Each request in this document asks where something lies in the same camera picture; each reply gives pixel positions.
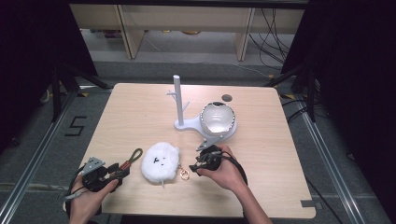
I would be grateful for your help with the black metal stand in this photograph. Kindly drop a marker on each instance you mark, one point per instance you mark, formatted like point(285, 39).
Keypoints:
point(62, 90)
point(306, 90)

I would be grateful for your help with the white bowl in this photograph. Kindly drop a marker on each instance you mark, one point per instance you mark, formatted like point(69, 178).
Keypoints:
point(217, 119)

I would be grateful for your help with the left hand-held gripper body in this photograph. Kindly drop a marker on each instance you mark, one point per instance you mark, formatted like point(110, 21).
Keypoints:
point(95, 179)

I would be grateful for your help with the beige wooden desk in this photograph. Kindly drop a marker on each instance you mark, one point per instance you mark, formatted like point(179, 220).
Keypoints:
point(186, 21)

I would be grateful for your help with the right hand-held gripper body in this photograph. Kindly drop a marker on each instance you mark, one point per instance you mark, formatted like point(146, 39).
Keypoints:
point(209, 158)

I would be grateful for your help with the aluminium floor rail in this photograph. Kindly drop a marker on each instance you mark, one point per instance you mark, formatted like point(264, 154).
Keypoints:
point(34, 155)
point(334, 168)

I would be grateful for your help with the person's left hand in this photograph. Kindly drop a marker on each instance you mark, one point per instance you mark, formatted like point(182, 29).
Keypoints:
point(88, 200)

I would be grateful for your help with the grey tape strip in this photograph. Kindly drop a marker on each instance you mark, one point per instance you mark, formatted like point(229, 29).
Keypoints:
point(309, 204)

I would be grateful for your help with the person's right hand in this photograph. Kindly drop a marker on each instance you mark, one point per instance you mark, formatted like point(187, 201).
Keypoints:
point(227, 174)

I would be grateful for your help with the white hanger stand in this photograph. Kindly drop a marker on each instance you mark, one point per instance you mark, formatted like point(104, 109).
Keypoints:
point(178, 99)

